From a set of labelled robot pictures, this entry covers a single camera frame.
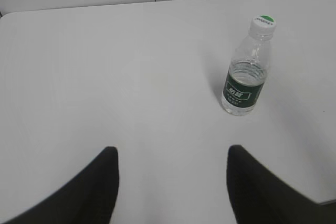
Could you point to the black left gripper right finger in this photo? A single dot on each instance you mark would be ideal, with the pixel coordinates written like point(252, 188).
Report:
point(258, 196)

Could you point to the white green bottle cap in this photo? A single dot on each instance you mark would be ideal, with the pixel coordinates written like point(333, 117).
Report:
point(263, 25)

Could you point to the clear cestbon water bottle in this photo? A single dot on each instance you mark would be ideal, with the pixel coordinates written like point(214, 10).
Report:
point(247, 73)

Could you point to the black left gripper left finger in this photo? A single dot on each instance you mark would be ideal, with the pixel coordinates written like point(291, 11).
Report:
point(89, 197)

